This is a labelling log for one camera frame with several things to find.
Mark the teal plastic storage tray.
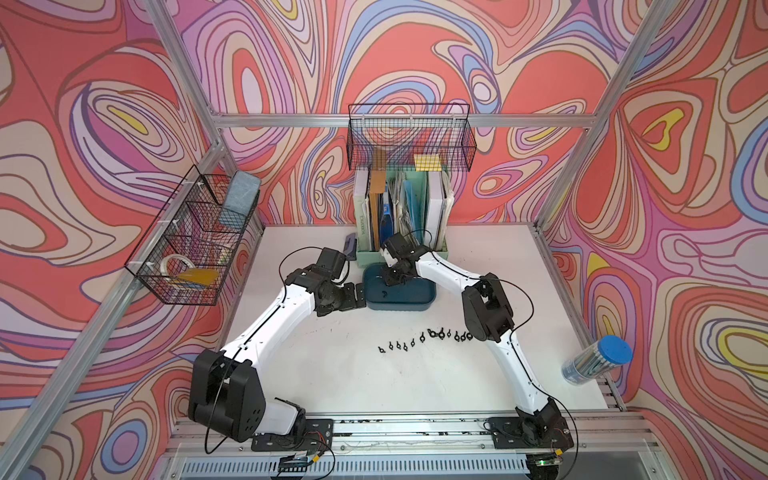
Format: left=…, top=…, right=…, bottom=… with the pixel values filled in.
left=363, top=263, right=437, bottom=312

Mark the white binder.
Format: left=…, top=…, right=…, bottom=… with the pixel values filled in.
left=424, top=171, right=444, bottom=250

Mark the yellow pad in basket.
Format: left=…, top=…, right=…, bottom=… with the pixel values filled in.
left=169, top=268, right=219, bottom=290

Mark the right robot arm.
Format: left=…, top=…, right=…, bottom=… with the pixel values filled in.
left=383, top=252, right=577, bottom=448

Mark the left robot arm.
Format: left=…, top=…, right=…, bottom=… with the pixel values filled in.
left=188, top=269, right=366, bottom=442

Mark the black wire basket wall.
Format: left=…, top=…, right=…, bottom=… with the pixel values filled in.
left=124, top=166, right=260, bottom=306
left=347, top=100, right=477, bottom=172

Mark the black wire basket back wall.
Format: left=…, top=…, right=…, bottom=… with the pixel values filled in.
left=347, top=100, right=477, bottom=172

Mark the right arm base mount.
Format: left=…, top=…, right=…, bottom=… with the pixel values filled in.
left=483, top=417, right=575, bottom=451

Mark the blue lid clear jar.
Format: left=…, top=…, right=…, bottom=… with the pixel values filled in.
left=561, top=335, right=633, bottom=385

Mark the yellow sticky note pad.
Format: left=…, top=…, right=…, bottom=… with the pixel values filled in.
left=413, top=154, right=443, bottom=172

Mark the grey stapler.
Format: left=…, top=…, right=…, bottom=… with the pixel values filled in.
left=343, top=233, right=357, bottom=262

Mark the aluminium front rail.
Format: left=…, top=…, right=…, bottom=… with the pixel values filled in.
left=149, top=410, right=677, bottom=479

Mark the white tape roll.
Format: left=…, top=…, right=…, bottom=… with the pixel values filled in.
left=159, top=254, right=195, bottom=277

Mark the black wire basket left wall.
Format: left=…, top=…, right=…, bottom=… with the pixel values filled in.
left=124, top=166, right=260, bottom=306

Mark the brown folder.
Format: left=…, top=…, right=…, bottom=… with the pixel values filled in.
left=369, top=170, right=387, bottom=251

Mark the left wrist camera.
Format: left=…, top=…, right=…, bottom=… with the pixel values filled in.
left=314, top=247, right=347, bottom=282

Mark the grey blue sponge block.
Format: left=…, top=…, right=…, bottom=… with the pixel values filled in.
left=223, top=171, right=261, bottom=215

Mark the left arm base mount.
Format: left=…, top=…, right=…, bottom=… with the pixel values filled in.
left=251, top=397, right=334, bottom=452

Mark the mint green file organizer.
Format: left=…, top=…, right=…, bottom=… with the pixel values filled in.
left=353, top=169, right=455, bottom=268

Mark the blue folder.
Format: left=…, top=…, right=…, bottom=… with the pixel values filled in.
left=379, top=200, right=395, bottom=248

